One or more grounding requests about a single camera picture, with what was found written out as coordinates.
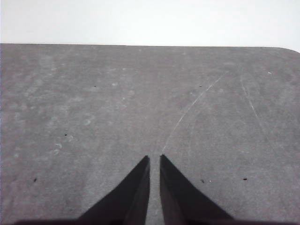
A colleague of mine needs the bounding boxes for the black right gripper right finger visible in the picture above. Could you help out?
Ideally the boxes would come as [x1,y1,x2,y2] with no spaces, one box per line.
[159,154,236,225]

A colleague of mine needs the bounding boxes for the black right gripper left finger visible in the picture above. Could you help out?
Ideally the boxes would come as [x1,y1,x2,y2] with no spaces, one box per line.
[76,155,150,225]

